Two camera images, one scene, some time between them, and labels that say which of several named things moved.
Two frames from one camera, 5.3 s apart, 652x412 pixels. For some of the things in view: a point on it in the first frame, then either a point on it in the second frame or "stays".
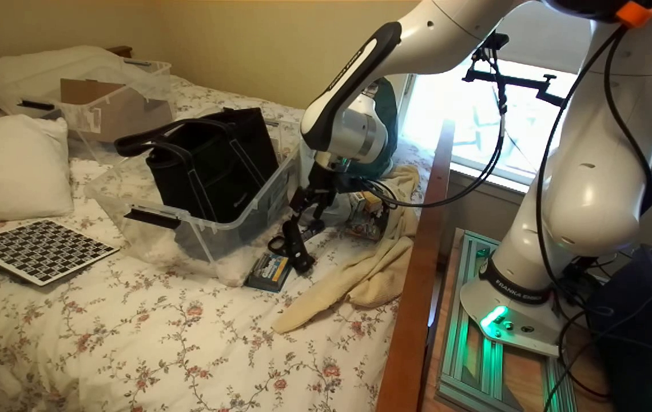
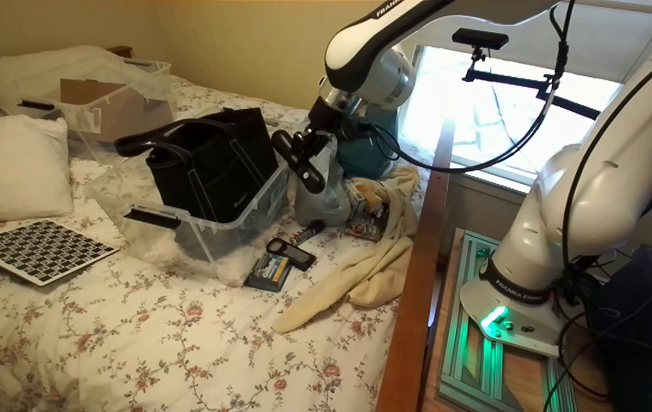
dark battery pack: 269,271 stays
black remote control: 295,249 → 302,163
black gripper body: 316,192 → 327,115
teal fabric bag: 384,102 stays
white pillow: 14,167 stays
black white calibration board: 42,250 stays
